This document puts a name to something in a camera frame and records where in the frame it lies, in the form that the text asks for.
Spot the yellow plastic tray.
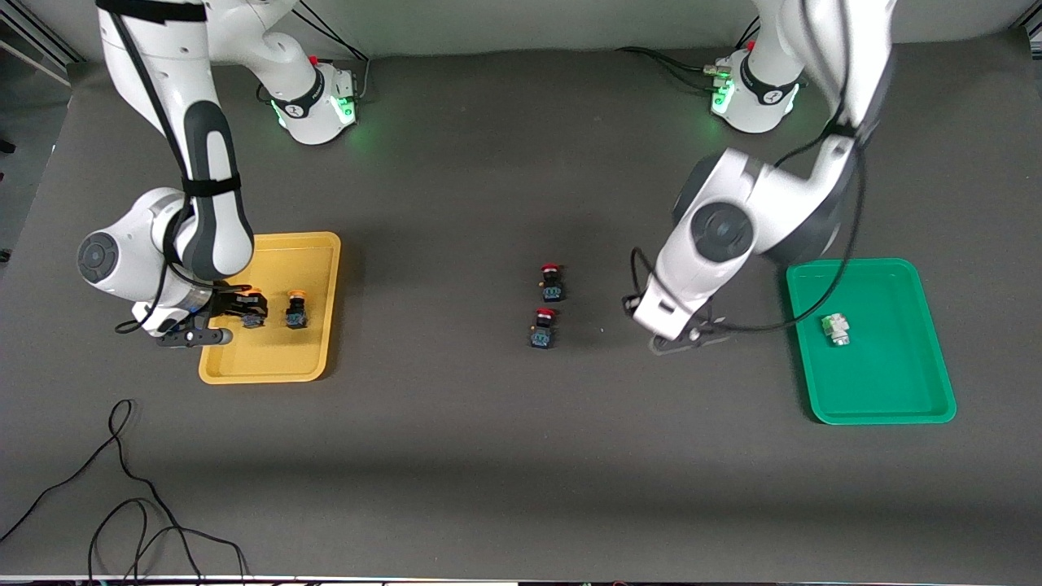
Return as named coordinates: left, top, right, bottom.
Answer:
left=198, top=231, right=343, bottom=385

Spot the green plastic tray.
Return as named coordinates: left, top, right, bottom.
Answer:
left=786, top=258, right=958, bottom=426

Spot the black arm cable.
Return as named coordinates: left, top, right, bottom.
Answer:
left=106, top=0, right=253, bottom=336
left=630, top=0, right=869, bottom=334

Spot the black cable on table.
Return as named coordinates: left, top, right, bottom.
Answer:
left=0, top=398, right=250, bottom=584

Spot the grey metal frame rail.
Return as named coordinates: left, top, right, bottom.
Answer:
left=0, top=12, right=82, bottom=87

